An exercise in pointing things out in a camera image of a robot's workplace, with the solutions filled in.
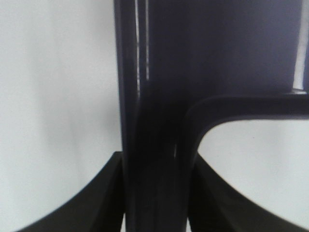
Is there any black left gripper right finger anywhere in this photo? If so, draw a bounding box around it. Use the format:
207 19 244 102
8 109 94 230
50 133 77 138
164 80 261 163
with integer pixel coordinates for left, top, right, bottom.
188 155 305 232

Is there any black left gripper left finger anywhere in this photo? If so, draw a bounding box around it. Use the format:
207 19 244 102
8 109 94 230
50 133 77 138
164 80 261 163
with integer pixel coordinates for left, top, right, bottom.
22 152 125 232

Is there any grey plastic dustpan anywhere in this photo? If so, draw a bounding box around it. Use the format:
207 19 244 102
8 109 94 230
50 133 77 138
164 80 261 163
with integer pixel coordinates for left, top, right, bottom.
114 0 309 232

